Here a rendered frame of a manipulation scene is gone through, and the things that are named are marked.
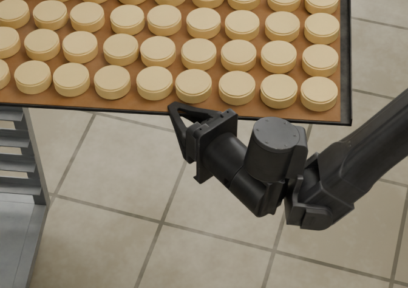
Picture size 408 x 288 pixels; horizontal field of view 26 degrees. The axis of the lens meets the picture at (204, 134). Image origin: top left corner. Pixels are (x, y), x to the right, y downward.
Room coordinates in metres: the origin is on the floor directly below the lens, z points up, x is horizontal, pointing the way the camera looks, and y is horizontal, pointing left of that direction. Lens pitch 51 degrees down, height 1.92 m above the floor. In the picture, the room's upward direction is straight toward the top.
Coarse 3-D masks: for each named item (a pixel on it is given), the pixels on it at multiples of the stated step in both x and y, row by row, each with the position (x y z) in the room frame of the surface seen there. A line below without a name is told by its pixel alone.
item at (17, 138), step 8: (0, 128) 1.23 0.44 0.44; (8, 128) 1.23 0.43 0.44; (0, 136) 1.23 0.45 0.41; (8, 136) 1.22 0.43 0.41; (16, 136) 1.22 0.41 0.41; (24, 136) 1.22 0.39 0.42; (0, 144) 1.20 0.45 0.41; (8, 144) 1.20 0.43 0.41; (16, 144) 1.20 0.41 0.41; (24, 144) 1.20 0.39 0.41
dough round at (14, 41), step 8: (0, 32) 0.92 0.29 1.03; (8, 32) 0.92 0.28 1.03; (16, 32) 0.92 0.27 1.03; (0, 40) 0.90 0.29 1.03; (8, 40) 0.90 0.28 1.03; (16, 40) 0.90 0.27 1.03; (0, 48) 0.89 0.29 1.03; (8, 48) 0.89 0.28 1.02; (16, 48) 0.90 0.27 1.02; (0, 56) 0.88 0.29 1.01; (8, 56) 0.89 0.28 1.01
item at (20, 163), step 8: (0, 160) 1.23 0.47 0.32; (8, 160) 1.23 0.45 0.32; (16, 160) 1.22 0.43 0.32; (24, 160) 1.22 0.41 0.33; (32, 160) 1.22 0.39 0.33; (0, 168) 1.20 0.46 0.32; (8, 168) 1.20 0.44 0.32; (16, 168) 1.20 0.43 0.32; (24, 168) 1.20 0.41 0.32; (32, 168) 1.20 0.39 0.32
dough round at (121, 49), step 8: (112, 40) 0.90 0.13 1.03; (120, 40) 0.90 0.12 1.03; (128, 40) 0.90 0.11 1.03; (136, 40) 0.90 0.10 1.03; (104, 48) 0.88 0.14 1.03; (112, 48) 0.88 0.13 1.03; (120, 48) 0.88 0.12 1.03; (128, 48) 0.88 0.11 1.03; (136, 48) 0.88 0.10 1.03; (104, 56) 0.88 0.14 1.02; (112, 56) 0.87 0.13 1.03; (120, 56) 0.87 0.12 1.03; (128, 56) 0.87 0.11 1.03; (136, 56) 0.88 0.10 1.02; (112, 64) 0.87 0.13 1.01; (120, 64) 0.87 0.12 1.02; (128, 64) 0.87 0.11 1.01
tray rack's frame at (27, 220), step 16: (0, 208) 1.21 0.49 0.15; (16, 208) 1.21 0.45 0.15; (32, 208) 1.21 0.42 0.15; (0, 224) 1.17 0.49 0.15; (16, 224) 1.17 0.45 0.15; (32, 224) 1.17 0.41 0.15; (0, 240) 1.12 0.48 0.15; (16, 240) 1.12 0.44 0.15; (32, 240) 1.12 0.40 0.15; (0, 256) 1.08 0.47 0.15; (16, 256) 1.08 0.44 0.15; (32, 256) 1.08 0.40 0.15; (0, 272) 1.03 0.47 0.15; (16, 272) 1.03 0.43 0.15; (32, 272) 1.05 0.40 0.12
